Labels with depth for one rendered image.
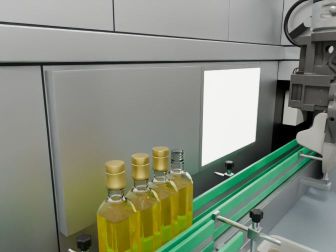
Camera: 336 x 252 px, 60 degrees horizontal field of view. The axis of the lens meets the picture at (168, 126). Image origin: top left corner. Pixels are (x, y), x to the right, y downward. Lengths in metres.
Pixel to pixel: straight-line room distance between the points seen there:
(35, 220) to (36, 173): 0.10
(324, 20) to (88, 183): 0.52
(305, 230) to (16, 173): 0.95
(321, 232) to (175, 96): 0.72
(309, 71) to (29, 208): 0.56
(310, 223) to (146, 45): 0.88
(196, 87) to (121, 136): 0.31
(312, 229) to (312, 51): 0.81
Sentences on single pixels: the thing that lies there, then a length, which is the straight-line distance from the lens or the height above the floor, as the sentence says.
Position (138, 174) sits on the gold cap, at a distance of 0.56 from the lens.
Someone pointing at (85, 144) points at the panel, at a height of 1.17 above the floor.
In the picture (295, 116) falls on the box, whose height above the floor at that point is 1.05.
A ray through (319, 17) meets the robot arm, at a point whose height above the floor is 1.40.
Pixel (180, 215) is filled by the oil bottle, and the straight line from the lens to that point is 0.67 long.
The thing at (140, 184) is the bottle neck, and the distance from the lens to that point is 0.57.
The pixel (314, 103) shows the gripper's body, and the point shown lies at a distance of 0.50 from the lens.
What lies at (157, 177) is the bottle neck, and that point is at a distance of 0.61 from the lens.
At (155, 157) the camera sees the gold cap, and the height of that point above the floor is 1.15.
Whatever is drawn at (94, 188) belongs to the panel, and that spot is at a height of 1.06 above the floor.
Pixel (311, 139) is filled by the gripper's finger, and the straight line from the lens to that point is 0.51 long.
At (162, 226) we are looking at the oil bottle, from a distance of 0.63.
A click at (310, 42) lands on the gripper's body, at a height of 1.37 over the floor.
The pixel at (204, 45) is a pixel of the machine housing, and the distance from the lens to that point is 0.92.
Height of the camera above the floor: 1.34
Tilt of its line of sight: 13 degrees down
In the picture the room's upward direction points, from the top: straight up
